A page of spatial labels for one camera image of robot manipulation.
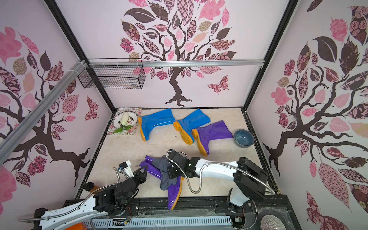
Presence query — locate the white patterned plate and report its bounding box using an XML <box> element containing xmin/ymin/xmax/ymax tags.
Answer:
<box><xmin>112</xmin><ymin>111</ymin><xmax>139</xmax><ymax>129</ymax></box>

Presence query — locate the grey-blue bowl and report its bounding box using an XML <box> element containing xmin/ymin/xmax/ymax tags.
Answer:
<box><xmin>233</xmin><ymin>129</ymin><xmax>255</xmax><ymax>148</ymax></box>

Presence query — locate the purple boot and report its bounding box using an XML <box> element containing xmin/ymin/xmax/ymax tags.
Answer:
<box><xmin>192</xmin><ymin>120</ymin><xmax>233</xmax><ymax>157</ymax></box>
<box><xmin>140</xmin><ymin>156</ymin><xmax>183</xmax><ymax>210</ymax></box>

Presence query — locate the blue boot on right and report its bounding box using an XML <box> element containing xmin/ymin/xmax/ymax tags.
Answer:
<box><xmin>173</xmin><ymin>109</ymin><xmax>210</xmax><ymax>145</ymax></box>

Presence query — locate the blue boot on left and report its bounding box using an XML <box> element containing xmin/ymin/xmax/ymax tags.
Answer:
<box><xmin>138</xmin><ymin>109</ymin><xmax>175</xmax><ymax>141</ymax></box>

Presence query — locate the black wire basket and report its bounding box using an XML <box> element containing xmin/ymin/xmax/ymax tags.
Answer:
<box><xmin>78</xmin><ymin>57</ymin><xmax>146</xmax><ymax>89</ymax></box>

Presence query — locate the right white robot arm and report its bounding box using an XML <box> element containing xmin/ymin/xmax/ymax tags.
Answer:
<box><xmin>164</xmin><ymin>149</ymin><xmax>276</xmax><ymax>207</ymax></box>

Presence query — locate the brown cylinder bottle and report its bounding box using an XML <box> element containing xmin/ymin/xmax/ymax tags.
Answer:
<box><xmin>83</xmin><ymin>182</ymin><xmax>101</xmax><ymax>194</ymax></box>

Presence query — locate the floral square tray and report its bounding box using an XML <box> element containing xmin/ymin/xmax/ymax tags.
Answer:
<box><xmin>107</xmin><ymin>107</ymin><xmax>142</xmax><ymax>136</ymax></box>

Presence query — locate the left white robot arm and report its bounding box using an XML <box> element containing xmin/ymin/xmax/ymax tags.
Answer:
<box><xmin>34</xmin><ymin>166</ymin><xmax>148</xmax><ymax>230</ymax></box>

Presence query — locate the blue boot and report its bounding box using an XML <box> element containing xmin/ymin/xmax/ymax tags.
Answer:
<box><xmin>138</xmin><ymin>109</ymin><xmax>175</xmax><ymax>141</ymax></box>
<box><xmin>173</xmin><ymin>109</ymin><xmax>210</xmax><ymax>145</ymax></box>

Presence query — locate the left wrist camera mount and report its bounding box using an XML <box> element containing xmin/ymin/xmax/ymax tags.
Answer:
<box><xmin>118</xmin><ymin>160</ymin><xmax>134</xmax><ymax>179</ymax></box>

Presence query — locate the orange round object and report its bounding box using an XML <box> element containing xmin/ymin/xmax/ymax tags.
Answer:
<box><xmin>65</xmin><ymin>223</ymin><xmax>88</xmax><ymax>230</ymax></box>

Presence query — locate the back aluminium rail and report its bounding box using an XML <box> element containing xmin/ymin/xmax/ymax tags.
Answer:
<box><xmin>88</xmin><ymin>59</ymin><xmax>265</xmax><ymax>68</ymax></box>

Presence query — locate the white slotted cable duct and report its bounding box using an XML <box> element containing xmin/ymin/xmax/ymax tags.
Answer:
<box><xmin>83</xmin><ymin>216</ymin><xmax>232</xmax><ymax>230</ymax></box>

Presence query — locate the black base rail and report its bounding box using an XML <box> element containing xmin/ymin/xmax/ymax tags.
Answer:
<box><xmin>51</xmin><ymin>194</ymin><xmax>302</xmax><ymax>230</ymax></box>

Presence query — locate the grey cloth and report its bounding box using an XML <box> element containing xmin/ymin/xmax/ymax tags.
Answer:
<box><xmin>152</xmin><ymin>157</ymin><xmax>177</xmax><ymax>191</ymax></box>

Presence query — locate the round wire fan guard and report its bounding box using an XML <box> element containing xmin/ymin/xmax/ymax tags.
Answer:
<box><xmin>260</xmin><ymin>215</ymin><xmax>286</xmax><ymax>230</ymax></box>

